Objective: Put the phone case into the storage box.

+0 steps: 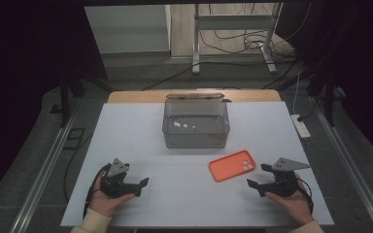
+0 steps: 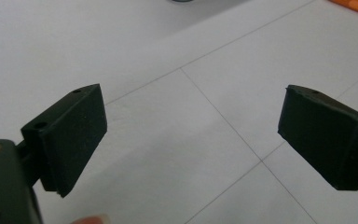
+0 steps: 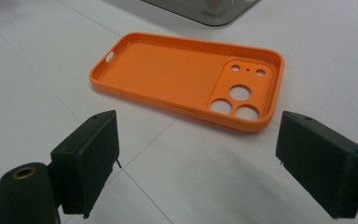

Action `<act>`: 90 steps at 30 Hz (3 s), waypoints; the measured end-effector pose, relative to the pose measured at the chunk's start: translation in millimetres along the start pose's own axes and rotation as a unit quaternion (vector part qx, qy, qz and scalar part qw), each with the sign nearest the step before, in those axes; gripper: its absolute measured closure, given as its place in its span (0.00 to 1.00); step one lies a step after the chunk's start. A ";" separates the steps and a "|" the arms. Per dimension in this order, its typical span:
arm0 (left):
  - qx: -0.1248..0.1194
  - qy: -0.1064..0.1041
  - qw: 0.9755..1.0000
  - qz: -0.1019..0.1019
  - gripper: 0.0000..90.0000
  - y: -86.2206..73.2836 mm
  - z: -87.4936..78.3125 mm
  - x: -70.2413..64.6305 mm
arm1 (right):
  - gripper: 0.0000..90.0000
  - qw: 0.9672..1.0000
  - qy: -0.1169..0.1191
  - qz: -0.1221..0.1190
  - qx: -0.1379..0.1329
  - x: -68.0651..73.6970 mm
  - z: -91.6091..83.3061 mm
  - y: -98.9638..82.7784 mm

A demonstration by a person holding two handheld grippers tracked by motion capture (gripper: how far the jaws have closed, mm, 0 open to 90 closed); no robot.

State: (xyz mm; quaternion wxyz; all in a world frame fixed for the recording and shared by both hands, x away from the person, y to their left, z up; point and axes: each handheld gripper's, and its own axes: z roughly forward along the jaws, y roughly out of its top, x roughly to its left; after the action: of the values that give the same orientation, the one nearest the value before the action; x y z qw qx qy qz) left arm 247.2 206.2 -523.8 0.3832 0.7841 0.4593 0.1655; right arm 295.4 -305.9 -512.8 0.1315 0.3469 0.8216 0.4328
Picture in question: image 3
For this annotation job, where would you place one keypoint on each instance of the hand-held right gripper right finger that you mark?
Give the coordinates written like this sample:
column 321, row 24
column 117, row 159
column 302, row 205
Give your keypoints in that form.
column 323, row 165

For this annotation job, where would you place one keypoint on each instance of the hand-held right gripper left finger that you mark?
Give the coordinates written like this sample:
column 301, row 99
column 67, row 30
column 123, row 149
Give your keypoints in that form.
column 87, row 161

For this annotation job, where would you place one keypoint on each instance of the orange phone case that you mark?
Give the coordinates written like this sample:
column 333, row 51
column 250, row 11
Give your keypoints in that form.
column 167, row 71

